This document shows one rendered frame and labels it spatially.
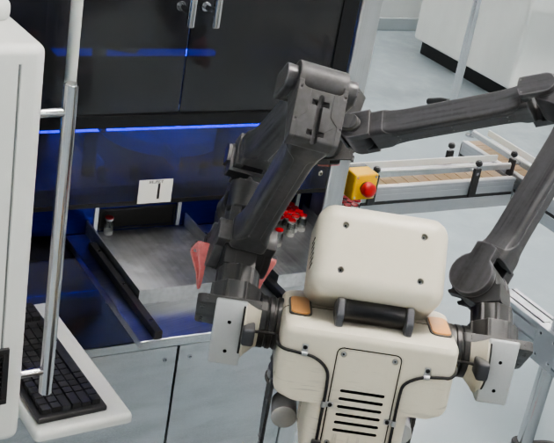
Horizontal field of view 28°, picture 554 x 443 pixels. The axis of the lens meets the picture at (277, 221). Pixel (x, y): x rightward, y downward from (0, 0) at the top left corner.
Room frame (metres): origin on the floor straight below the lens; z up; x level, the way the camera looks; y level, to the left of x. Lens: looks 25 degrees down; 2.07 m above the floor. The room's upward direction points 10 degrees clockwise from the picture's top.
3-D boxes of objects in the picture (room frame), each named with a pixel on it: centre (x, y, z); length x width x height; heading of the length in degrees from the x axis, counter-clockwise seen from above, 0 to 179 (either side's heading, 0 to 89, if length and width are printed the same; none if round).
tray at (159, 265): (2.26, 0.24, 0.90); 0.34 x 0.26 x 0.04; 32
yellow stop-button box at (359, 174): (2.68, -0.19, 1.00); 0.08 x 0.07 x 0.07; 32
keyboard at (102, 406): (1.88, 0.43, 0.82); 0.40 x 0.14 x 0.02; 36
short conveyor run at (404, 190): (2.95, -0.36, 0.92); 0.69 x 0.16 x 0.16; 122
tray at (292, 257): (2.45, -0.04, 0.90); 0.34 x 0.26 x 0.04; 32
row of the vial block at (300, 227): (2.52, 0.00, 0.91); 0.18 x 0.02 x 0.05; 122
